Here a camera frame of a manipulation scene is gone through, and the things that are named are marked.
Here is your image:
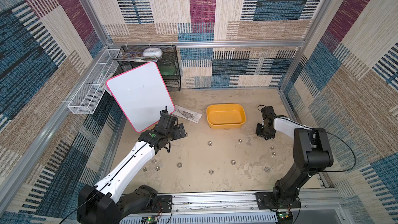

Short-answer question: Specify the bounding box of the white wire basket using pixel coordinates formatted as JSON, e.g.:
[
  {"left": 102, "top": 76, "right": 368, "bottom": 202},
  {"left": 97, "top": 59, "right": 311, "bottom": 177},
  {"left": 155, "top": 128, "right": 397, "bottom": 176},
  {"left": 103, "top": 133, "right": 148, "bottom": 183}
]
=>
[{"left": 67, "top": 49, "right": 120, "bottom": 115}]

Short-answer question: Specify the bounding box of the pink framed whiteboard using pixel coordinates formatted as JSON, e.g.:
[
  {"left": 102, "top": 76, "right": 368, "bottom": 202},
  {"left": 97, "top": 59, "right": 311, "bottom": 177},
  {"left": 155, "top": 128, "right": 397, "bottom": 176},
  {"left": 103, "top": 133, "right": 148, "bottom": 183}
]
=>
[{"left": 106, "top": 62, "right": 175, "bottom": 133}]

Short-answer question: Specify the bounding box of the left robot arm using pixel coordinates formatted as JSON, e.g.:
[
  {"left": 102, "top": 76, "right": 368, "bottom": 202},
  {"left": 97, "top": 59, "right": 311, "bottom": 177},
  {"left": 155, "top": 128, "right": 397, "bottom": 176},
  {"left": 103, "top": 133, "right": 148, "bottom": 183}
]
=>
[{"left": 77, "top": 110, "right": 187, "bottom": 224}]

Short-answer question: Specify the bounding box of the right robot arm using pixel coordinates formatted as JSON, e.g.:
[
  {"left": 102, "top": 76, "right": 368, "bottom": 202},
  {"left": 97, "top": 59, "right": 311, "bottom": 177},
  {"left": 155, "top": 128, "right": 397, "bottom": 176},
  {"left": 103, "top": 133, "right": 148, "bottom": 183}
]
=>
[{"left": 256, "top": 106, "right": 334, "bottom": 212}]

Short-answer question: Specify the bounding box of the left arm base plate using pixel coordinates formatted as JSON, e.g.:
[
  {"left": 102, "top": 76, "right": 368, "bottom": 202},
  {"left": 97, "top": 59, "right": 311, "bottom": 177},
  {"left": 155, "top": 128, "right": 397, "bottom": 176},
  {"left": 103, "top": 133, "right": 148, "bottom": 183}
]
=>
[{"left": 145, "top": 195, "right": 173, "bottom": 215}]

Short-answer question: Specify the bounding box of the black mesh shelf rack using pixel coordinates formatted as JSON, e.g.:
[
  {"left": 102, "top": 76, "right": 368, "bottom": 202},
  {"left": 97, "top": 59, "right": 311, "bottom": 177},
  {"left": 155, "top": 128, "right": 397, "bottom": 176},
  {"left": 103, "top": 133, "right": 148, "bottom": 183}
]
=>
[{"left": 115, "top": 45, "right": 181, "bottom": 91}]

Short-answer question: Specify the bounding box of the white round device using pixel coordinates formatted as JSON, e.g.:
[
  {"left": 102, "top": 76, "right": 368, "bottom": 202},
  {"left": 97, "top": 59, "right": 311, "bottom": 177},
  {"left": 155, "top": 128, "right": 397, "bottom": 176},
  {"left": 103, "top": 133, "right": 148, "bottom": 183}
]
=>
[{"left": 143, "top": 47, "right": 163, "bottom": 59}]

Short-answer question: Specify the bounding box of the yellow plastic storage box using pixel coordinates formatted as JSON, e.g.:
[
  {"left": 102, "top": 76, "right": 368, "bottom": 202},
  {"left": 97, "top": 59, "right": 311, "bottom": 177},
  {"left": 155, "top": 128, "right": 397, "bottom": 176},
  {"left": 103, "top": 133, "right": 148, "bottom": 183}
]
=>
[{"left": 206, "top": 103, "right": 247, "bottom": 129}]

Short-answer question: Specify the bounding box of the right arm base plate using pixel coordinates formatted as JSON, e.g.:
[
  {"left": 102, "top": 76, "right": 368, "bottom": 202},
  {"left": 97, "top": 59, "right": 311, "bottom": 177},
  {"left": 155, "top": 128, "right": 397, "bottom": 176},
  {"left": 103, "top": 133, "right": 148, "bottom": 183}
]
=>
[{"left": 255, "top": 191, "right": 301, "bottom": 212}]

